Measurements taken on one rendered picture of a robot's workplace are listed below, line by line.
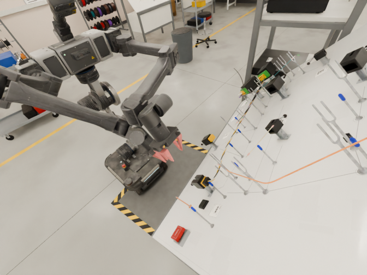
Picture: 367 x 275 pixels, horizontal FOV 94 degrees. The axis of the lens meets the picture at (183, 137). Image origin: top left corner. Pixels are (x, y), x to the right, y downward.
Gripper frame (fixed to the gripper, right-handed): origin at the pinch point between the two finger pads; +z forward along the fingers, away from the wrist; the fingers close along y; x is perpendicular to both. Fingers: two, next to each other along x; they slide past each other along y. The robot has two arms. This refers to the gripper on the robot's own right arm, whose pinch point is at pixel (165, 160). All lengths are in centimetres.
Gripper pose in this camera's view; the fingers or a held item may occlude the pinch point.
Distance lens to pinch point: 79.3
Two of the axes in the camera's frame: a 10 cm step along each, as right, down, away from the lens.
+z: 6.4, 7.1, 2.8
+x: -4.8, 1.0, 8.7
